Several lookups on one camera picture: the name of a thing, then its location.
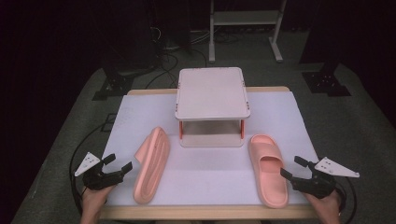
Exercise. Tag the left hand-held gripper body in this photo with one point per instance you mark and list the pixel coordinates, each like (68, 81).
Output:
(99, 180)

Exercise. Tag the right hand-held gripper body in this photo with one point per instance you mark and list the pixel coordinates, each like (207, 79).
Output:
(317, 185)

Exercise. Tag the pink rubber slipper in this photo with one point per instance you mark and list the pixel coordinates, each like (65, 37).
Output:
(152, 165)
(269, 174)

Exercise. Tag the white two-tier shoe rack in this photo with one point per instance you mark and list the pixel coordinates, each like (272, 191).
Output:
(211, 96)

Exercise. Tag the person's left hand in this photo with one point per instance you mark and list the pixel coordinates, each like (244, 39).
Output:
(93, 200)

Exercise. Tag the person's right hand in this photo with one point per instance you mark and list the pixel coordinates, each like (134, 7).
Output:
(323, 208)

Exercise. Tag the black stand with base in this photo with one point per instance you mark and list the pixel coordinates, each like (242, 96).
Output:
(325, 82)
(115, 84)

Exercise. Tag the white table mat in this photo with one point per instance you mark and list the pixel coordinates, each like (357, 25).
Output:
(205, 174)

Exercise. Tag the white metal stand frame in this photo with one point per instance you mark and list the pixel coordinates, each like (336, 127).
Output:
(243, 17)

